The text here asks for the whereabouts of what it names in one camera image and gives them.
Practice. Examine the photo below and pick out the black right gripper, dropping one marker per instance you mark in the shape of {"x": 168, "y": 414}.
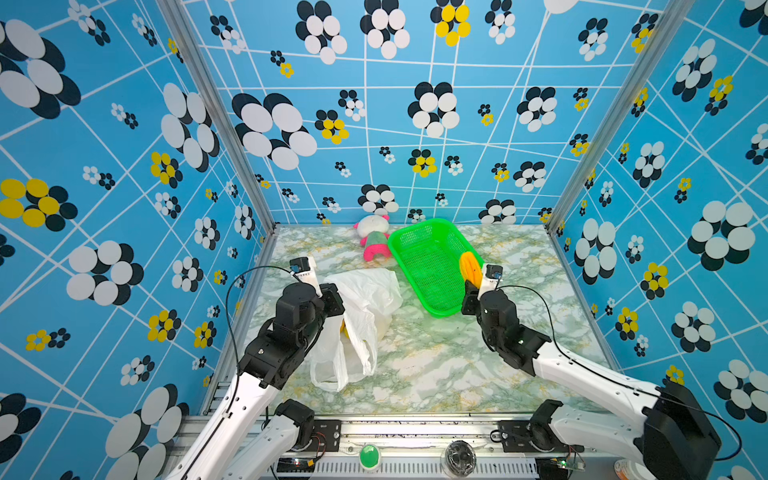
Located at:
{"x": 471, "y": 300}

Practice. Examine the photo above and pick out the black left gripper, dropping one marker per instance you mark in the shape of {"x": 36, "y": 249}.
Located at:
{"x": 329, "y": 291}

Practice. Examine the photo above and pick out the white plastic bag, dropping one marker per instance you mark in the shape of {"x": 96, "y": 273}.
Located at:
{"x": 347, "y": 350}

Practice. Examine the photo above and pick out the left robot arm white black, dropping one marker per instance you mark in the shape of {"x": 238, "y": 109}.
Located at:
{"x": 221, "y": 450}

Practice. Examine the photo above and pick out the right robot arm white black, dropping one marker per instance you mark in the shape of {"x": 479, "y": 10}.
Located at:
{"x": 662, "y": 427}

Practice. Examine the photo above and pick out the green plastic mesh basket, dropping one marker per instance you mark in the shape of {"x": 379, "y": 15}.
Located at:
{"x": 429, "y": 256}

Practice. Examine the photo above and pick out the pink white plush toy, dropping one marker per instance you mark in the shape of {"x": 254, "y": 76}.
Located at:
{"x": 373, "y": 231}

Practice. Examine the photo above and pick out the round silver knob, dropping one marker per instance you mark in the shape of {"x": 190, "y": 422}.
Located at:
{"x": 458, "y": 460}

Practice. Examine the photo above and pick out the green push button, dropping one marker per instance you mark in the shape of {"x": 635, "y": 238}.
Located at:
{"x": 370, "y": 458}

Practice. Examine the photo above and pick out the white orange container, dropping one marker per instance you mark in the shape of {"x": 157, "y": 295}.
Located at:
{"x": 629, "y": 470}

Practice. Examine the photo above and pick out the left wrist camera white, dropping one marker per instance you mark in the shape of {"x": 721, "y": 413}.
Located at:
{"x": 305, "y": 270}

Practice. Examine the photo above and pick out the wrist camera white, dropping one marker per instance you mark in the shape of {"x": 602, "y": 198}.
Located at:
{"x": 491, "y": 279}
{"x": 305, "y": 270}

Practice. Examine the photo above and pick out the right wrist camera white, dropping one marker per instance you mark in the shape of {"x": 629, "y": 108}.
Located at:
{"x": 491, "y": 279}

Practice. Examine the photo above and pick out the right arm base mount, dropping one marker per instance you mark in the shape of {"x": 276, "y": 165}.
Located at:
{"x": 522, "y": 435}

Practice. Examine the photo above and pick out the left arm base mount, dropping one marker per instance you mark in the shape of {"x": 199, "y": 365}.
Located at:
{"x": 314, "y": 433}

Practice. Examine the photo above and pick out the aluminium front rail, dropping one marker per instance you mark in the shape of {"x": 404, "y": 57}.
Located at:
{"x": 411, "y": 448}

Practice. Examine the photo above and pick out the aluminium frame post left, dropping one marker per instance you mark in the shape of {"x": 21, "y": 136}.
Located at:
{"x": 180, "y": 28}

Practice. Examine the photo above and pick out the aluminium frame post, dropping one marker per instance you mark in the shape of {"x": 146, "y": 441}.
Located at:
{"x": 180, "y": 28}
{"x": 671, "y": 20}

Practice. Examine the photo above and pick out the aluminium frame post right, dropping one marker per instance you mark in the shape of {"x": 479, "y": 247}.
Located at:
{"x": 671, "y": 20}

